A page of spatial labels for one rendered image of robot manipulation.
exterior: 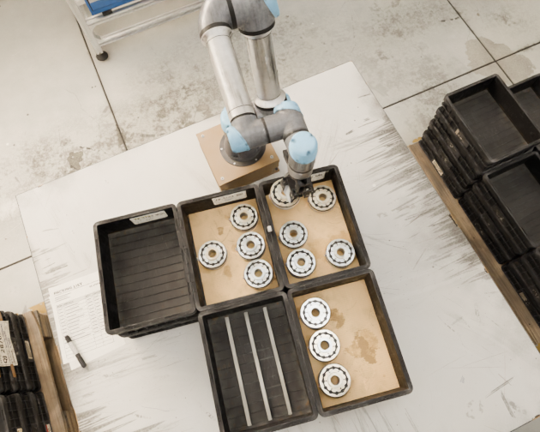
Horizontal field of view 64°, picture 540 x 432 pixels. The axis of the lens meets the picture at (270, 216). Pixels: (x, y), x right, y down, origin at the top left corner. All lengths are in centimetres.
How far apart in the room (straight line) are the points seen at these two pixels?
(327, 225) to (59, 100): 214
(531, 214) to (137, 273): 181
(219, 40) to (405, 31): 215
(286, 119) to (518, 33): 254
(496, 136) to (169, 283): 167
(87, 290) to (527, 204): 202
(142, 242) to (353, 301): 79
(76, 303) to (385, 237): 123
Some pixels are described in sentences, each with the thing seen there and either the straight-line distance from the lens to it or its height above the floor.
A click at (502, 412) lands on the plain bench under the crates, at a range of 183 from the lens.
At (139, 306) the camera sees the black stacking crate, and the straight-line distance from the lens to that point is 163.
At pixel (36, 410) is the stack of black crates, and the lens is 239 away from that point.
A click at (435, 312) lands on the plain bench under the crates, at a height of 70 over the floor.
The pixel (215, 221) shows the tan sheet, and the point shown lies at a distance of 164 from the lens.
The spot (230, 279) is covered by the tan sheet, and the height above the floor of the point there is 83.
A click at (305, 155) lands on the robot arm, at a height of 135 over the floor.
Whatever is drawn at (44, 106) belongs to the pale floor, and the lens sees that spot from 324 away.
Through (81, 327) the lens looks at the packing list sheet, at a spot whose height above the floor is 70.
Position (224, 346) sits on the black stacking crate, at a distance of 155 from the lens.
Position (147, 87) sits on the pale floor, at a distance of 306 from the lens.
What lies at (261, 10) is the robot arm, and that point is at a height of 139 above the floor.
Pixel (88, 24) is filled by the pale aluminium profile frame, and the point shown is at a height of 29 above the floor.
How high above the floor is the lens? 236
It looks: 70 degrees down
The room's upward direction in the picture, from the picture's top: 5 degrees counter-clockwise
